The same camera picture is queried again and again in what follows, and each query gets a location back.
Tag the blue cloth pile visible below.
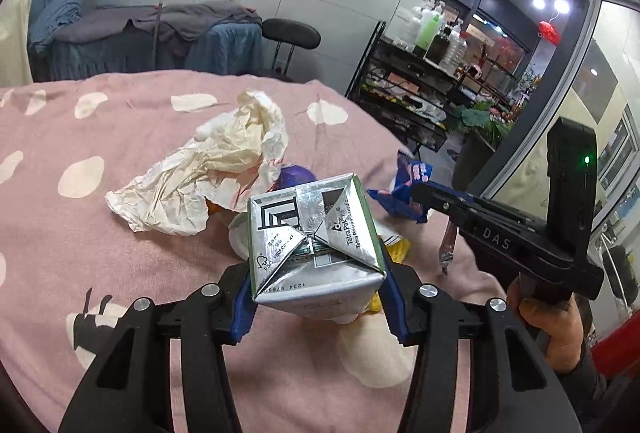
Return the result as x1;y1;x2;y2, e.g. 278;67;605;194
27;0;81;55

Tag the crumpled white paper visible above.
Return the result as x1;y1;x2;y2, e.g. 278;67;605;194
105;91;288;236

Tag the black round stool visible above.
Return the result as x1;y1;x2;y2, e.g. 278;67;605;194
259;17;321;82

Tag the potted green plant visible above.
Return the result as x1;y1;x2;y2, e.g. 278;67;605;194
451;101;514;192

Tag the right hand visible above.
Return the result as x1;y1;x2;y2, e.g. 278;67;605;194
506;279;585;373

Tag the green plastic bottle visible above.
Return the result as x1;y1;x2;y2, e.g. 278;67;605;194
413;2;444;57

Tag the silver green drink carton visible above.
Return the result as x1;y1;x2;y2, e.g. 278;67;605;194
247;173;386;323

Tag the pink polka dot blanket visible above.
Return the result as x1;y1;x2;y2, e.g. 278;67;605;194
0;69;507;433

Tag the yellow wrapper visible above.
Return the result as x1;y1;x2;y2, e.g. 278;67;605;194
366;235;411;314

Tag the purple lidded cup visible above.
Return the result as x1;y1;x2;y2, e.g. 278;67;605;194
273;164;317;190

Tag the black wire shelf cart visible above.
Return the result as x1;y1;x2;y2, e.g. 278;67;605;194
346;20;510;154

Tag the clear plastic bottle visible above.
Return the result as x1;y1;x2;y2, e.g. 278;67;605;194
440;19;468;75

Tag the cream cloth covered chair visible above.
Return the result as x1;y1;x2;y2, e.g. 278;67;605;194
0;0;32;88

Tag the blue snack wrapper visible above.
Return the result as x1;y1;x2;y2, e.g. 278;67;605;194
367;150;433;224

